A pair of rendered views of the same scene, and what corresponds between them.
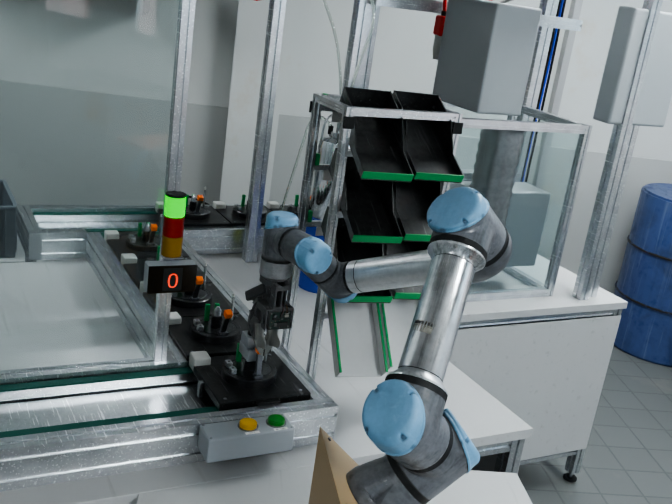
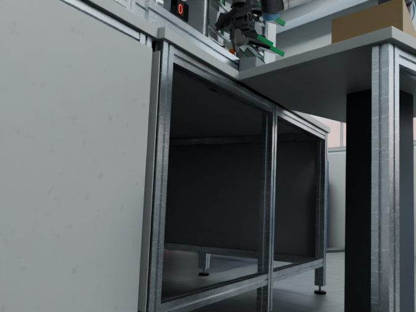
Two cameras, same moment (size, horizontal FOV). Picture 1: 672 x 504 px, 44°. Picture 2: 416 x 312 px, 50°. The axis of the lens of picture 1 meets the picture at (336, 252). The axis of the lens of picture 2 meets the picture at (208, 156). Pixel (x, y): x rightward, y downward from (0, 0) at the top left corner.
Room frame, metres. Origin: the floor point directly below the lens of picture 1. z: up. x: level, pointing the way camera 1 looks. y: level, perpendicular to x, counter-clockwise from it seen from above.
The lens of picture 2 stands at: (0.34, 1.13, 0.43)
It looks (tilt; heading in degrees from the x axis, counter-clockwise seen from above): 6 degrees up; 330
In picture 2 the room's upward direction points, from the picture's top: 2 degrees clockwise
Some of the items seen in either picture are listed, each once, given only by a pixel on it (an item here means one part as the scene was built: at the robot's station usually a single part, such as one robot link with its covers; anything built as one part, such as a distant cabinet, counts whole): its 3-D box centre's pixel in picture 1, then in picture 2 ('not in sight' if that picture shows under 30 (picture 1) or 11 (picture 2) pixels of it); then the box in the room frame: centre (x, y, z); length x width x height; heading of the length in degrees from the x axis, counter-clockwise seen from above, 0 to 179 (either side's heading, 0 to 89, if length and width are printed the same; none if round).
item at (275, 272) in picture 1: (277, 268); not in sight; (1.85, 0.13, 1.29); 0.08 x 0.08 x 0.05
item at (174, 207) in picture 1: (175, 205); not in sight; (1.93, 0.40, 1.39); 0.05 x 0.05 x 0.05
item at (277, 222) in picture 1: (280, 236); not in sight; (1.85, 0.13, 1.37); 0.09 x 0.08 x 0.11; 41
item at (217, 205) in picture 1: (250, 204); not in sight; (3.35, 0.38, 1.01); 0.24 x 0.24 x 0.13; 30
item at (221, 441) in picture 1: (246, 437); (259, 73); (1.70, 0.14, 0.93); 0.21 x 0.07 x 0.06; 120
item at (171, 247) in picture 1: (171, 244); not in sight; (1.93, 0.40, 1.29); 0.05 x 0.05 x 0.05
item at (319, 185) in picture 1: (334, 165); not in sight; (2.92, 0.05, 1.32); 0.14 x 0.14 x 0.38
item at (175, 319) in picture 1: (216, 319); not in sight; (2.15, 0.30, 1.01); 0.24 x 0.24 x 0.13; 30
